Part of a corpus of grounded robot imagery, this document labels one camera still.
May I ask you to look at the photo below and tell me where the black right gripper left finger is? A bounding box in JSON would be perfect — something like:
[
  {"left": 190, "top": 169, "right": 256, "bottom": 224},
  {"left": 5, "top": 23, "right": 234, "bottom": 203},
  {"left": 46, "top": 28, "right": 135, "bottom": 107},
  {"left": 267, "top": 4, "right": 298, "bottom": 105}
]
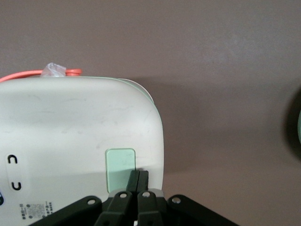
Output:
[{"left": 94, "top": 170, "right": 141, "bottom": 226}]

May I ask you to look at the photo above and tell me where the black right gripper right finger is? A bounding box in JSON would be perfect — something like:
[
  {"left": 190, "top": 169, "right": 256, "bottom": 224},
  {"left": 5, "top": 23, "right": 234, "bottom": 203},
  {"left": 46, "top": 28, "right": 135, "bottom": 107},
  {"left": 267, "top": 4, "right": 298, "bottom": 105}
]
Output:
[{"left": 137, "top": 170, "right": 165, "bottom": 226}]

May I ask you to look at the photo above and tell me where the white rice cooker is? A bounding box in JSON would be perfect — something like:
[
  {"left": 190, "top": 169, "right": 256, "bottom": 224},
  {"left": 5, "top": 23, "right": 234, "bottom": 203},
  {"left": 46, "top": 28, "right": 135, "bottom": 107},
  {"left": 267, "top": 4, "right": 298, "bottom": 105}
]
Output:
[{"left": 0, "top": 75, "right": 164, "bottom": 226}]

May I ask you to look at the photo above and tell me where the mint green round plate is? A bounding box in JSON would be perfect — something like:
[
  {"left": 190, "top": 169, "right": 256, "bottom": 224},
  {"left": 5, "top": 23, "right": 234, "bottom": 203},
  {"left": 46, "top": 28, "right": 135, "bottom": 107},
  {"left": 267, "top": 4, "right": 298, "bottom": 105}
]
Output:
[{"left": 297, "top": 110, "right": 301, "bottom": 145}]

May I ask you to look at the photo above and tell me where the clear plastic cable wrap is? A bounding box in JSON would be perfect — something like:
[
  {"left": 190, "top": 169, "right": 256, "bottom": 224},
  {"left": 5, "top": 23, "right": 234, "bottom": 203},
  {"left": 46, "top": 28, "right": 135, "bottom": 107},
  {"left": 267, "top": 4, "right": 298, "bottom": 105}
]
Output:
[{"left": 41, "top": 62, "right": 67, "bottom": 77}]

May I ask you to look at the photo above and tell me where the orange power cable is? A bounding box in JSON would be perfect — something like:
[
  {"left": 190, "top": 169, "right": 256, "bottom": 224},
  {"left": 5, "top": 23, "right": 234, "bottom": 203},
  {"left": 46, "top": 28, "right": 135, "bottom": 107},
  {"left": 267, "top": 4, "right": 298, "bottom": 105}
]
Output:
[{"left": 0, "top": 68, "right": 82, "bottom": 82}]

